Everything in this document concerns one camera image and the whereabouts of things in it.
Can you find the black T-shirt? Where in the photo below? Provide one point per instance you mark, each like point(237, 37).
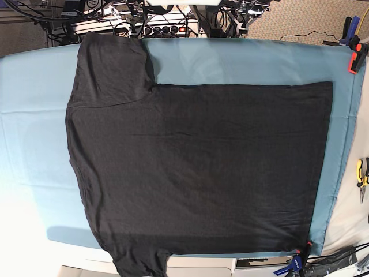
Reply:
point(168, 169)

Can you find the white power strip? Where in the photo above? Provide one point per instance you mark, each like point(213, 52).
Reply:
point(176, 28)

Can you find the teal table cloth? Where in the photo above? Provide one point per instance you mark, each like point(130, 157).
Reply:
point(39, 191)

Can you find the blue clamp bottom right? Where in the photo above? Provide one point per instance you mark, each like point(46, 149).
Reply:
point(297, 263)

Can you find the blue clamp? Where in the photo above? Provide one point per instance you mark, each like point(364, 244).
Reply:
point(349, 29)
point(297, 263)

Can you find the black bag bottom right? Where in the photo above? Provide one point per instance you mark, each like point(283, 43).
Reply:
point(333, 263)

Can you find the orange black clamp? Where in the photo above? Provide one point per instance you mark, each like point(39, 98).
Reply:
point(360, 51)

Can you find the blue clamp top right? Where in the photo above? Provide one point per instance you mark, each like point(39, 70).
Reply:
point(349, 29)

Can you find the yellow handled pliers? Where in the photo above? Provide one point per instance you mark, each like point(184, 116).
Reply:
point(362, 176)

